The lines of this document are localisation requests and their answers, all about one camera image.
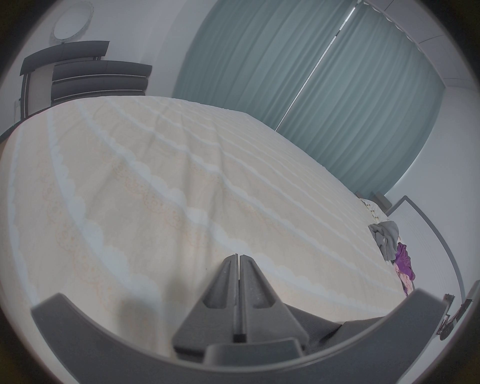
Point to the blue-green curtain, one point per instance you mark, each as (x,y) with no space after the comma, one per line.
(255,56)
(367,97)

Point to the bed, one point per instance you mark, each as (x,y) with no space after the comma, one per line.
(168,180)

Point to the dark grey dressing table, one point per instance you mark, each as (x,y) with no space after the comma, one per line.
(63,52)

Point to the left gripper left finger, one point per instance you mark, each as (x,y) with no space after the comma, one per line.
(213,311)

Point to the grey bedside table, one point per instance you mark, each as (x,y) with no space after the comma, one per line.
(380,198)

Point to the black chest of drawers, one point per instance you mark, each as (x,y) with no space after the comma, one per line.
(101,80)

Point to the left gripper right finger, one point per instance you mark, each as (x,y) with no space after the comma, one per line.
(262,311)

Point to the pink garment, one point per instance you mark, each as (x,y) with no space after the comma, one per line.
(405,283)

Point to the purple garment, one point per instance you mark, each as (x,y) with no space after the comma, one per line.
(404,262)

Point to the grey garment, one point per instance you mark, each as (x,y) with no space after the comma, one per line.
(384,234)

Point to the white printed pillow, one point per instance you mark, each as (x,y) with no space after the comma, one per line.
(373,210)

